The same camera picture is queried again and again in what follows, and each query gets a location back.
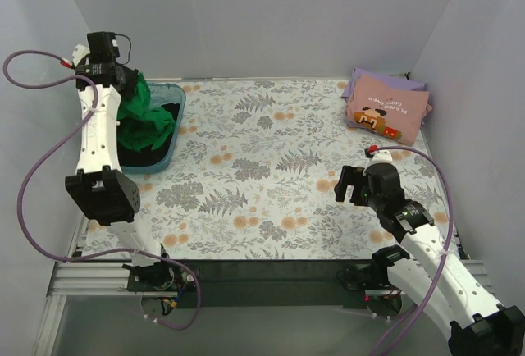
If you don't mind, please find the green t shirt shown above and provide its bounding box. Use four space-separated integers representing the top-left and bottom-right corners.
117 73 176 152

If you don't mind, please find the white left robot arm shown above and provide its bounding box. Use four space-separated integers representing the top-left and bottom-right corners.
65 39 175 290

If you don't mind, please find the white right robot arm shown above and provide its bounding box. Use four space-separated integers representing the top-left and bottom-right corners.
334 150 524 355

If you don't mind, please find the blue plastic basket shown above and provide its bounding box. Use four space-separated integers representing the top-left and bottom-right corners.
117 80 186 175

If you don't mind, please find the black t shirt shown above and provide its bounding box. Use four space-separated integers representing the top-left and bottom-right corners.
117 103 180 167

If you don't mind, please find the pink folded t shirt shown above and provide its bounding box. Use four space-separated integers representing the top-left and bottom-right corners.
345 75 431 146

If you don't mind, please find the lavender folded t shirt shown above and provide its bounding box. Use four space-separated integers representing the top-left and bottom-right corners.
341 68 432 130

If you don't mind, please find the floral table mat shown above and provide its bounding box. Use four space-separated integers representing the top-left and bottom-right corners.
84 79 459 261

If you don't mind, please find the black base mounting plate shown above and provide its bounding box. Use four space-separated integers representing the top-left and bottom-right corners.
126 259 405 310

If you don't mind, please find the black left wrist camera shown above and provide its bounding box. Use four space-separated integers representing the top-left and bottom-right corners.
87 31 120 64

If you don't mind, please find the aluminium frame rail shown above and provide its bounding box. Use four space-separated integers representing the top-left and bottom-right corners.
34 216 143 356

